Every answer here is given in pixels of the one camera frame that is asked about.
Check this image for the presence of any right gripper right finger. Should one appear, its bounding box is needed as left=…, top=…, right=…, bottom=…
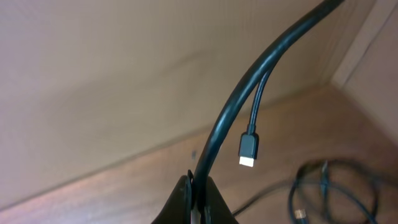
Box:
left=201, top=177, right=238, bottom=224

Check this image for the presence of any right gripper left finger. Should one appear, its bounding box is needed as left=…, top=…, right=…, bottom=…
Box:
left=152, top=170, right=193, bottom=224

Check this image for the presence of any separated black usb cable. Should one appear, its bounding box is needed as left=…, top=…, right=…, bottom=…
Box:
left=238, top=67, right=274, bottom=168

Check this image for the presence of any black usb cable bundle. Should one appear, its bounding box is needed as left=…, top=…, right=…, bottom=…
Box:
left=231, top=158, right=398, bottom=224

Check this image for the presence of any right black camera cable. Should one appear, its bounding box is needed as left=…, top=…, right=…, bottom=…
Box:
left=192, top=0, right=346, bottom=212

